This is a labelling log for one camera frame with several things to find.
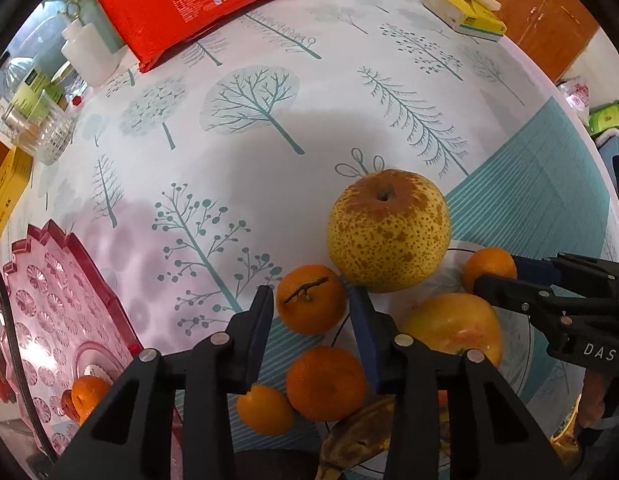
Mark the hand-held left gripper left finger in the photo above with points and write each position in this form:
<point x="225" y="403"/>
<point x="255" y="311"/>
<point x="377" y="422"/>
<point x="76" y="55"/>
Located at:
<point x="262" y="330"/>

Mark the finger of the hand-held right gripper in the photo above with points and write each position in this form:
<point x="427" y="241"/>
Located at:
<point x="537" y="270"/>
<point x="509" y="292"/>

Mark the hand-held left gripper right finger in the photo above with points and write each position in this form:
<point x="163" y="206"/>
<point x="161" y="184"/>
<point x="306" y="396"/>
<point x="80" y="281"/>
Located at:
<point x="364" y="330"/>

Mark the red apple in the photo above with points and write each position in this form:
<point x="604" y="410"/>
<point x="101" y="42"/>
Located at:
<point x="454" y="325"/>

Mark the round white plate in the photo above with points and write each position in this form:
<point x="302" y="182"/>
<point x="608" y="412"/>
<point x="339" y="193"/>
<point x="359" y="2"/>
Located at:
<point x="439" y="287"/>

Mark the small orange tangerine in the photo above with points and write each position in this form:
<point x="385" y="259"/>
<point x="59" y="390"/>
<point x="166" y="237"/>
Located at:
<point x="264" y="410"/>

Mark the speckled yellow pear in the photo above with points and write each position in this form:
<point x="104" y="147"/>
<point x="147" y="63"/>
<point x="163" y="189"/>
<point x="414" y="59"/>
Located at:
<point x="389" y="230"/>

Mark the spotted ripe banana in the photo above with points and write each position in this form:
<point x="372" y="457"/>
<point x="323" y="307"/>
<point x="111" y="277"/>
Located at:
<point x="359" y="435"/>

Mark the dark avocado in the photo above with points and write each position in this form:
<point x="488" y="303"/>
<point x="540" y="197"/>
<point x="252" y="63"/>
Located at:
<point x="279" y="467"/>

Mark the pink plastic bowl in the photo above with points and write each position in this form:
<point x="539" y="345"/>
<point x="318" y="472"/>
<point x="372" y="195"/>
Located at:
<point x="44" y="300"/>

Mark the person's right hand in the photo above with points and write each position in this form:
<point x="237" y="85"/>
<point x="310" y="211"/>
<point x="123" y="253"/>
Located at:
<point x="595" y="400"/>

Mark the teal striped placemat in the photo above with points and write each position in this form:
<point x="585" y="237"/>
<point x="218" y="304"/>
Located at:
<point x="529" y="185"/>

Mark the green packet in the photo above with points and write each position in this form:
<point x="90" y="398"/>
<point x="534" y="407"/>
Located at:
<point x="609" y="119"/>

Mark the white plastic bag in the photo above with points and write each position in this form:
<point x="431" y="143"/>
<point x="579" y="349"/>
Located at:
<point x="575" y="100"/>

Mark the wooden sideboard cabinet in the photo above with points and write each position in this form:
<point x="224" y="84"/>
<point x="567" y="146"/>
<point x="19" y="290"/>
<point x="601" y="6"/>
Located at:
<point x="549" y="15"/>

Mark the yellow sponge box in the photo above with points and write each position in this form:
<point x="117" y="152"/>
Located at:
<point x="464" y="15"/>

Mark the yellow tin box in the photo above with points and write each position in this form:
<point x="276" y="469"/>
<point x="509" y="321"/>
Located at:
<point x="9" y="195"/>

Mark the clear glass cup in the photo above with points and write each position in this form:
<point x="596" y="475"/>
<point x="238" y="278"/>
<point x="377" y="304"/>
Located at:
<point x="44" y="135"/>

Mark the tiny red object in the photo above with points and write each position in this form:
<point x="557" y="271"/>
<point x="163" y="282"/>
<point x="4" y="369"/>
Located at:
<point x="77" y="100"/>

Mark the white squeeze bottle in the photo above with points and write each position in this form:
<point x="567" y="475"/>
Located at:
<point x="89" y="52"/>

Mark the red paper cup package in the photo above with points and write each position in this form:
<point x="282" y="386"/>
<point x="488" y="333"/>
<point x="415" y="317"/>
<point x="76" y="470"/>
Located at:
<point x="189" y="5"/>

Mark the glass bottle with green label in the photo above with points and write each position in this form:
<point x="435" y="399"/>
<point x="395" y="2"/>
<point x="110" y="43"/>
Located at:
<point x="32" y="87"/>

